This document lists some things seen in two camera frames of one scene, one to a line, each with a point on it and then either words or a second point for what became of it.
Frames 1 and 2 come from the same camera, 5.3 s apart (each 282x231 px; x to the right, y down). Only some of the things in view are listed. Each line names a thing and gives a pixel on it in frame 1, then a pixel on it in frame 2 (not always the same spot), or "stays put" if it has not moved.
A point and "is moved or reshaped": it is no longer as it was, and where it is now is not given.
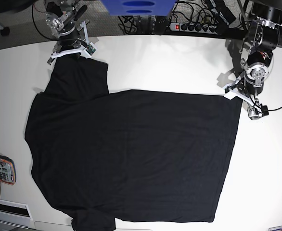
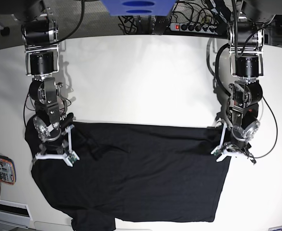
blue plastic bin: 122,7 stays put
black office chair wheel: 5,32 stays put
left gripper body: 65,44 to 58,146
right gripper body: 256,110 to 237,146
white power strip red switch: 194,28 stays put
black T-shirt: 98,158 is moved or reshaped
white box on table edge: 12,213 stays put
